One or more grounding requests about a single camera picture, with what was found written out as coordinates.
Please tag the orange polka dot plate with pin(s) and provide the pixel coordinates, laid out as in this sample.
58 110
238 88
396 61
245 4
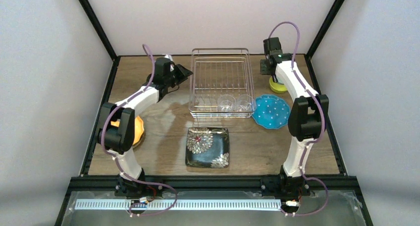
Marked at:
139 131

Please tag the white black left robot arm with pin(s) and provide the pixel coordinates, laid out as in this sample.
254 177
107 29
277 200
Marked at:
151 92

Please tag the yellow green bowl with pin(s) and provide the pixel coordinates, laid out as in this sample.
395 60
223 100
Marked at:
277 87

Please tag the blue polka dot plate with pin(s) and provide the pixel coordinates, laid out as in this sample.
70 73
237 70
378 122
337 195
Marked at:
272 112

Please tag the black aluminium frame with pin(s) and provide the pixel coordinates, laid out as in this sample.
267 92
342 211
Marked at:
85 182

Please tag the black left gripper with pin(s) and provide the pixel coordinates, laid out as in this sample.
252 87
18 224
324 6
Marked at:
181 73

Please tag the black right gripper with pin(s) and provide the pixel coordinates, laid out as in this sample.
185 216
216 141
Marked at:
266 66

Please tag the small clear plastic cup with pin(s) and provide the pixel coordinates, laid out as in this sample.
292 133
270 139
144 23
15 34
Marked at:
226 103

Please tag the black floral square plate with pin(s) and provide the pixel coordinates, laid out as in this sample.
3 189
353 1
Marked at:
207 147

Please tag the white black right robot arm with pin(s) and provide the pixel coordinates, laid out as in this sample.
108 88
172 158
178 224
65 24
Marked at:
306 121

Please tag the white slotted cable duct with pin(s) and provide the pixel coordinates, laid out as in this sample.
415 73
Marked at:
181 204

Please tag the metal wire dish rack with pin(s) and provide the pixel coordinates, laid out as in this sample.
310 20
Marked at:
219 71

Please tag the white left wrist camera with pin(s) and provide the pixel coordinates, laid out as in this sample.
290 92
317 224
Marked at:
170 57

